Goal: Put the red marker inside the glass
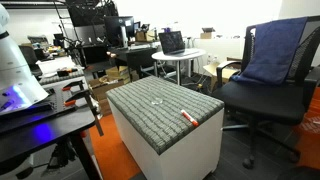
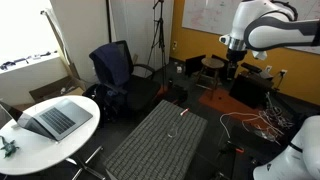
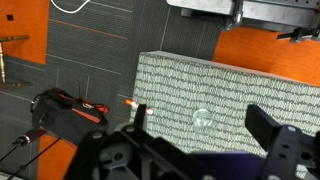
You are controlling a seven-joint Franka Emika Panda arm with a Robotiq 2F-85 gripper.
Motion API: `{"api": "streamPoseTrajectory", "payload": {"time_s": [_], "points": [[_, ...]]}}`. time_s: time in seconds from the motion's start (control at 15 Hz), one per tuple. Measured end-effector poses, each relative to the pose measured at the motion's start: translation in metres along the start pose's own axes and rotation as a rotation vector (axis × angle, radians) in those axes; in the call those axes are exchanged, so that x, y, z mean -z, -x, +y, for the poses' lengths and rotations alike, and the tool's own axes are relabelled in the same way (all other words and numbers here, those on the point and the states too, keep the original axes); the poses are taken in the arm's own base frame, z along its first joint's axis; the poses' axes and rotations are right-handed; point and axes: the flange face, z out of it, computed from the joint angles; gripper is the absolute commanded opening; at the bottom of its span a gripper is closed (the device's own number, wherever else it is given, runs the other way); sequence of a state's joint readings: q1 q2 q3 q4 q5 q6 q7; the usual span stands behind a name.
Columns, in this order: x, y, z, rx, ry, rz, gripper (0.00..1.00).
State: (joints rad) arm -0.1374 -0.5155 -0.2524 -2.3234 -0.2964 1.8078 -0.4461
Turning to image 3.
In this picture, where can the black camera tripod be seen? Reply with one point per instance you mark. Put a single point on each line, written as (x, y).
(31, 135)

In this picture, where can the clear drinking glass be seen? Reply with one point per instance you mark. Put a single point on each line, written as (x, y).
(202, 118)

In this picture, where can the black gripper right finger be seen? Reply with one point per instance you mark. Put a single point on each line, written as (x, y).
(261, 125)

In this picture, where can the black bag with orange trim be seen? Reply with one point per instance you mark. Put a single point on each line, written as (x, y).
(66, 115)

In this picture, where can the small black floor plate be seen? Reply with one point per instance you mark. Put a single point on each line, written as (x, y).
(10, 17)

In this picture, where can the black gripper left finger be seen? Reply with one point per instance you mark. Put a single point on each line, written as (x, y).
(140, 116)

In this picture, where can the black robot table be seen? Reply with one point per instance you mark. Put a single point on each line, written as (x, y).
(276, 13)

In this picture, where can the red and white marker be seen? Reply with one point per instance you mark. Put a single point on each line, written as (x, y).
(132, 103)

